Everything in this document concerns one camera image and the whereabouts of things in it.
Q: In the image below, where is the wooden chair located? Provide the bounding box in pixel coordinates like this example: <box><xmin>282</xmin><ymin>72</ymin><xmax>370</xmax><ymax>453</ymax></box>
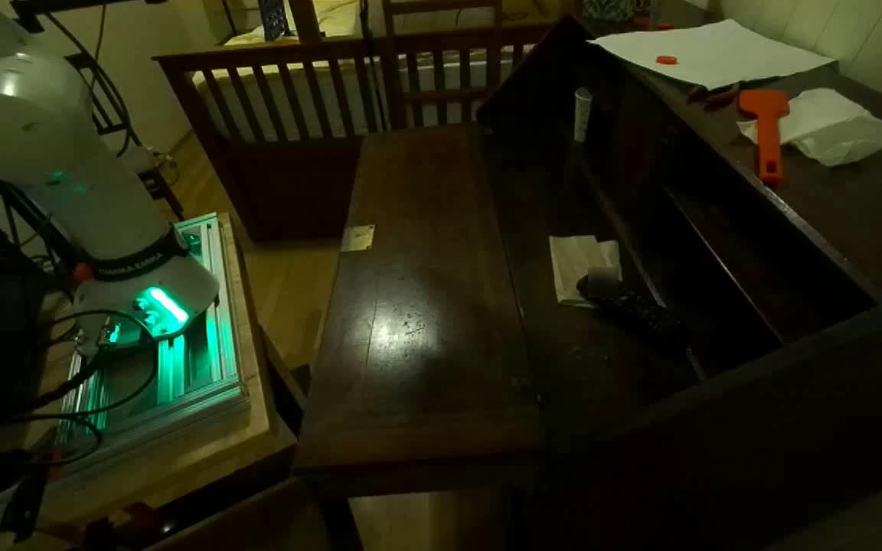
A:
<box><xmin>380</xmin><ymin>0</ymin><xmax>506</xmax><ymax>131</ymax></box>

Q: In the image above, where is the folded white paper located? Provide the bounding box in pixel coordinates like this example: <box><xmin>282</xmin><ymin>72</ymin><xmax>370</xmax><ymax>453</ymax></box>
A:
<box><xmin>546</xmin><ymin>231</ymin><xmax>624</xmax><ymax>307</ymax></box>

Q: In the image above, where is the orange plastic scraper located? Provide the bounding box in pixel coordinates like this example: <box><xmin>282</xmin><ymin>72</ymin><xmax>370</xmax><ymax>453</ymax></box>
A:
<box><xmin>736</xmin><ymin>84</ymin><xmax>792</xmax><ymax>187</ymax></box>

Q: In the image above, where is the black remote control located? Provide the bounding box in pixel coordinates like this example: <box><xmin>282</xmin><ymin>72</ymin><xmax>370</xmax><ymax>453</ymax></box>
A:
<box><xmin>574</xmin><ymin>269</ymin><xmax>693</xmax><ymax>346</ymax></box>

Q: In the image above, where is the black cable bundle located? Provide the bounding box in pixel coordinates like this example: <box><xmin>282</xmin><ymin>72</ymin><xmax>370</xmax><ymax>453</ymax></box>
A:
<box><xmin>0</xmin><ymin>302</ymin><xmax>163</xmax><ymax>484</ymax></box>

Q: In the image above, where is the small pale sticker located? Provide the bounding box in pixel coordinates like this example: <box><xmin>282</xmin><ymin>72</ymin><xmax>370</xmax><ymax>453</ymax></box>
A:
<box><xmin>337</xmin><ymin>223</ymin><xmax>380</xmax><ymax>255</ymax></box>

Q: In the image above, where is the large white paper sheet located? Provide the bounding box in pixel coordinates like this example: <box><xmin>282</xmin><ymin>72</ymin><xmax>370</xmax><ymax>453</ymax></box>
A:
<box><xmin>589</xmin><ymin>16</ymin><xmax>839</xmax><ymax>91</ymax></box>

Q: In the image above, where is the dark wooden secretary desk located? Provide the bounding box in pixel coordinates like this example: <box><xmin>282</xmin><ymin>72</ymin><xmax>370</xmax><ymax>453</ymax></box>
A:
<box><xmin>291</xmin><ymin>13</ymin><xmax>882</xmax><ymax>551</ymax></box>

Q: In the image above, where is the wooden robot mounting platform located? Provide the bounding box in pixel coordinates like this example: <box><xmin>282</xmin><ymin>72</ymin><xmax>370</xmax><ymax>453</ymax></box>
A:
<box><xmin>0</xmin><ymin>210</ymin><xmax>299</xmax><ymax>537</ymax></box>

